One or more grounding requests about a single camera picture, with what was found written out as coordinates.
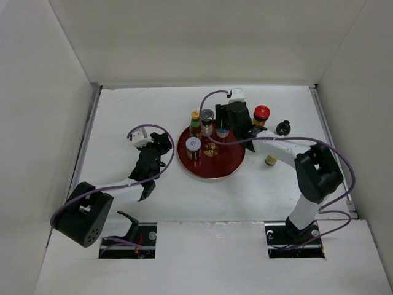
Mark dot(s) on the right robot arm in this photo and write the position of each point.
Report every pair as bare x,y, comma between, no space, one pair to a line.
318,174

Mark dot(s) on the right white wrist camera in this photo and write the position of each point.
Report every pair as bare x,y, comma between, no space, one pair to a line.
235,95

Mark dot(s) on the red lid sauce jar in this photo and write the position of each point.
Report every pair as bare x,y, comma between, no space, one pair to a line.
261,115

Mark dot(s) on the black cap white grinder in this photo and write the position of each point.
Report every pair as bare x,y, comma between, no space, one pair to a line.
207,119

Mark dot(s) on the silver lid blue label jar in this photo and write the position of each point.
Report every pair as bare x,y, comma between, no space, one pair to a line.
220,131

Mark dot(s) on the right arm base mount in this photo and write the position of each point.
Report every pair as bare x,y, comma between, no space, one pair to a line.
281,245

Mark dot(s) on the white lid dark spice jar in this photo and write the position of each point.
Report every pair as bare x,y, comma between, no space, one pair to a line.
193,148

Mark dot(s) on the green label sauce bottle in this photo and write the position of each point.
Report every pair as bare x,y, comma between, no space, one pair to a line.
195,125

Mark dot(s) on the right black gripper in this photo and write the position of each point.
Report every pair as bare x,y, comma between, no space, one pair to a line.
221,112

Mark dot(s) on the small yellow label bottle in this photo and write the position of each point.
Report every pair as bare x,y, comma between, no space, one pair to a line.
270,160

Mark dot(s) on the black cap white bottle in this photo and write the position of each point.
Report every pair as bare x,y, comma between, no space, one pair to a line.
283,128

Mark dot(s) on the red round tray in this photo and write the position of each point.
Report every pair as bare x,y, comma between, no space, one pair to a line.
216,161

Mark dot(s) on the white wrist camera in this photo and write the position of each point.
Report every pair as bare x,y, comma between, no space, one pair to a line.
139,138
235,95

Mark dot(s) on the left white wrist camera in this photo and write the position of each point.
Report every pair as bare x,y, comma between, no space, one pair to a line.
139,138

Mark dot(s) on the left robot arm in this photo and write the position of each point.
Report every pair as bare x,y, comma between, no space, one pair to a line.
83,216

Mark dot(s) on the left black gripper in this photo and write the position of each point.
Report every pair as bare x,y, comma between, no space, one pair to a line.
160,142

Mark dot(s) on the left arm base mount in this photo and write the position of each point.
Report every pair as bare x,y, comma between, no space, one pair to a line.
124,237

